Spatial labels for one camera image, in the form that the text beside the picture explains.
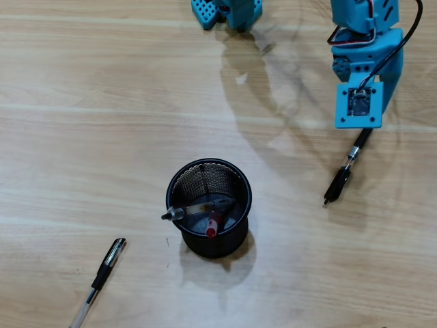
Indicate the red retractable pen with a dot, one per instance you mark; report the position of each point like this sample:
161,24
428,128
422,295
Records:
212,229

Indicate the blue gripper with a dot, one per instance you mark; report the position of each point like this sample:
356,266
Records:
342,67

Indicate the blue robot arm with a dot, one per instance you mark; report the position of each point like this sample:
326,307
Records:
351,13

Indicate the clear retractable pen yellow band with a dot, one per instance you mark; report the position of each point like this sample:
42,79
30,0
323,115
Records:
177,213

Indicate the capped black gel pen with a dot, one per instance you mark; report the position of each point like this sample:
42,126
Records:
102,270

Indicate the black retractable pen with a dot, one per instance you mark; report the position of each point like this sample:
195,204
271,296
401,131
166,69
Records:
338,182

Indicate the blue perforated robot base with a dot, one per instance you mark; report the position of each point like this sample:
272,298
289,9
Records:
205,13

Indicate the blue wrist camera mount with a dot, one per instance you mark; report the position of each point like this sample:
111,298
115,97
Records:
341,112

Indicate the black mesh pen holder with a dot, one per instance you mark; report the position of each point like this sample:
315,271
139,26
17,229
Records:
218,246

